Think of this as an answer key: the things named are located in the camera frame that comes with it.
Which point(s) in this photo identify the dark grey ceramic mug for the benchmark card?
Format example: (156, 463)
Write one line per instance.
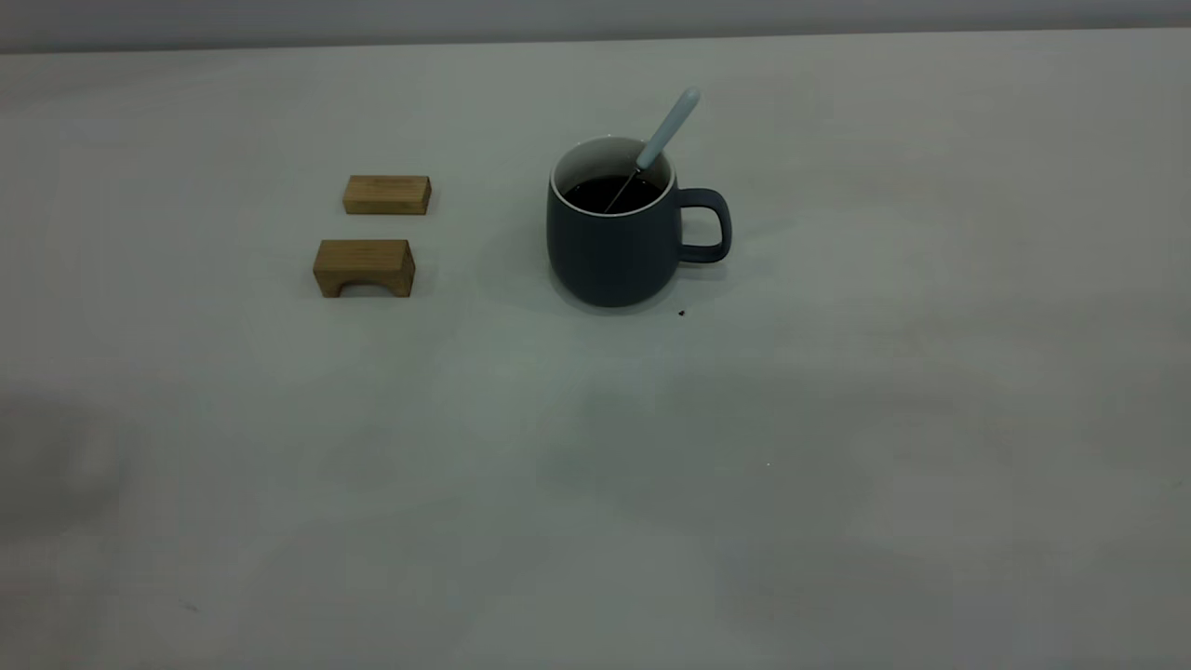
(609, 256)

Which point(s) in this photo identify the black coffee liquid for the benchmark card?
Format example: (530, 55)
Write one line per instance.
(591, 195)

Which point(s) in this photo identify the arched wooden block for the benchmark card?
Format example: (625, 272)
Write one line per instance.
(363, 256)

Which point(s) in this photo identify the flat rectangular wooden block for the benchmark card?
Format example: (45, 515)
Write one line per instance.
(386, 195)

